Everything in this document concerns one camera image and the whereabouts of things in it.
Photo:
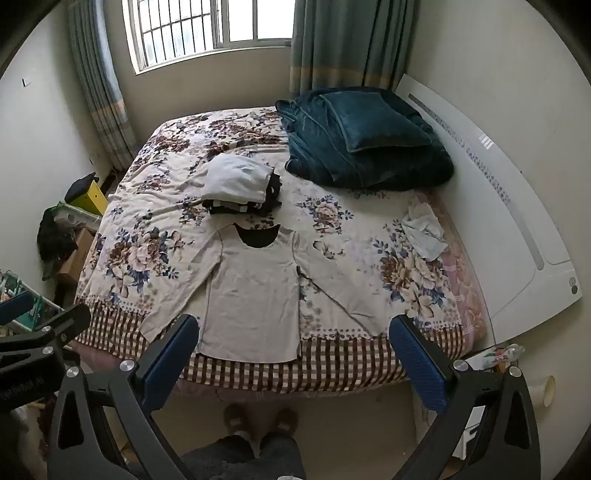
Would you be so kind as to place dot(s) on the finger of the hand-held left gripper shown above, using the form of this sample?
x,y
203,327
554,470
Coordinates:
x,y
16,307
64,323

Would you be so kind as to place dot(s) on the black folded garment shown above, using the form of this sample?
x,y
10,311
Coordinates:
x,y
231,209

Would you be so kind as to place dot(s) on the plastic bottle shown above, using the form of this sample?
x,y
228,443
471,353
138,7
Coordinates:
x,y
503,355

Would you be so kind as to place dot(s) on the blue-grey curtain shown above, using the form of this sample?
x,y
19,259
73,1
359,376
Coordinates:
x,y
341,46
101,92

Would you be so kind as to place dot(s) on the white crumpled cloth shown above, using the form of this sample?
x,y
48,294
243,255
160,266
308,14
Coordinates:
x,y
425,230

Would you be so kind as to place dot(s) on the teal plush pillow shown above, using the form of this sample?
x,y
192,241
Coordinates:
x,y
374,120

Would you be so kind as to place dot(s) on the black bag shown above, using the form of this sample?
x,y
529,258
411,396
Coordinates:
x,y
53,240

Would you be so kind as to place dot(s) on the teal plush blanket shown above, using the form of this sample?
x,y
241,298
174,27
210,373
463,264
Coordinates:
x,y
314,152

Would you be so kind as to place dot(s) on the cream long-sleeved shirt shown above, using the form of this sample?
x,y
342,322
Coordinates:
x,y
249,295

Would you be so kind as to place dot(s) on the black cloth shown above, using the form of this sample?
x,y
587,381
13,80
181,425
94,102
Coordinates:
x,y
79,187

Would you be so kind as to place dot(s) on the white floral blanket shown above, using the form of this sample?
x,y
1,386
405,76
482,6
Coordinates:
x,y
152,217

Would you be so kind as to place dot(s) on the pale plastic basin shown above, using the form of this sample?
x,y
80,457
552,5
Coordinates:
x,y
74,217

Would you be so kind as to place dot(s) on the barred window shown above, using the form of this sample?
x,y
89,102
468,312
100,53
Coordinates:
x,y
184,27

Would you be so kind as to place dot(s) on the person's grey trouser legs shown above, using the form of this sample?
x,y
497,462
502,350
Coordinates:
x,y
244,459

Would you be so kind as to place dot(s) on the cardboard box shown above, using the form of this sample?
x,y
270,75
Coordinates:
x,y
76,258

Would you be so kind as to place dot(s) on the brown slipper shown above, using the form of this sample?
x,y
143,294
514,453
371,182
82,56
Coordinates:
x,y
285,421

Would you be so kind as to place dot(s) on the yellow box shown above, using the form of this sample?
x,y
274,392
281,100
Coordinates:
x,y
93,199

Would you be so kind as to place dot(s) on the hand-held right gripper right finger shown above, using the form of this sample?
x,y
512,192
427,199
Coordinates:
x,y
421,369

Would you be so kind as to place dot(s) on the white folded garment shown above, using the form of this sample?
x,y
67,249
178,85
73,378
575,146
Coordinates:
x,y
235,177

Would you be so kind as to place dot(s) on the paper cup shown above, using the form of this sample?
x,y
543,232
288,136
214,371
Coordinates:
x,y
545,391

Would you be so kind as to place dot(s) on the white headboard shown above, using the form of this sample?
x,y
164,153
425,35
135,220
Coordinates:
x,y
508,249

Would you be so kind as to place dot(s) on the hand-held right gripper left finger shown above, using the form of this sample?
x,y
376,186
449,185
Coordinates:
x,y
168,364

